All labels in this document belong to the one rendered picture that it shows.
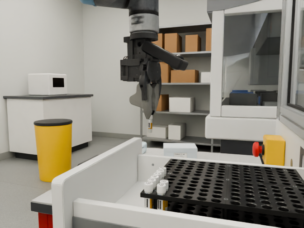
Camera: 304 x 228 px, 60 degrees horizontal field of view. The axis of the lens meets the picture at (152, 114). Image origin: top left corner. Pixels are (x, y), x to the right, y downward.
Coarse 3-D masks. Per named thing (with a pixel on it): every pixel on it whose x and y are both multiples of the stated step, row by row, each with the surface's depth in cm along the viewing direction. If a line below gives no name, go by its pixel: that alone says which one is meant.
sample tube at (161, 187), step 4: (160, 184) 35; (164, 184) 35; (160, 188) 35; (164, 188) 35; (160, 192) 35; (164, 192) 35; (160, 200) 35; (164, 200) 35; (160, 204) 35; (164, 204) 35; (160, 208) 35; (164, 208) 35
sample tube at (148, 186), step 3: (144, 183) 36; (147, 183) 36; (150, 183) 36; (144, 186) 36; (147, 186) 35; (150, 186) 35; (144, 189) 36; (147, 189) 35; (150, 189) 35; (147, 192) 35; (150, 192) 35; (147, 198) 36; (147, 201) 36; (150, 201) 36; (147, 204) 36; (150, 204) 36; (147, 207) 36; (150, 207) 36
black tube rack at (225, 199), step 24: (192, 168) 46; (216, 168) 46; (240, 168) 46; (264, 168) 46; (168, 192) 36; (192, 192) 36; (216, 192) 37; (240, 192) 36; (264, 192) 36; (288, 192) 36; (216, 216) 36; (240, 216) 35; (264, 216) 35; (288, 216) 30
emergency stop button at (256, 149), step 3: (255, 144) 69; (258, 144) 69; (252, 147) 70; (255, 147) 69; (258, 147) 68; (261, 147) 69; (252, 150) 70; (255, 150) 68; (258, 150) 68; (261, 150) 69; (255, 153) 69; (258, 153) 68; (255, 156) 69
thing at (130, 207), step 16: (144, 160) 57; (160, 160) 56; (192, 160) 54; (208, 160) 53; (144, 176) 57; (128, 192) 52; (80, 208) 34; (96, 208) 33; (112, 208) 33; (128, 208) 32; (144, 208) 32; (80, 224) 34; (96, 224) 33; (112, 224) 33; (128, 224) 32; (144, 224) 32; (160, 224) 31; (176, 224) 30; (192, 224) 30; (208, 224) 29; (224, 224) 29; (240, 224) 29; (256, 224) 29
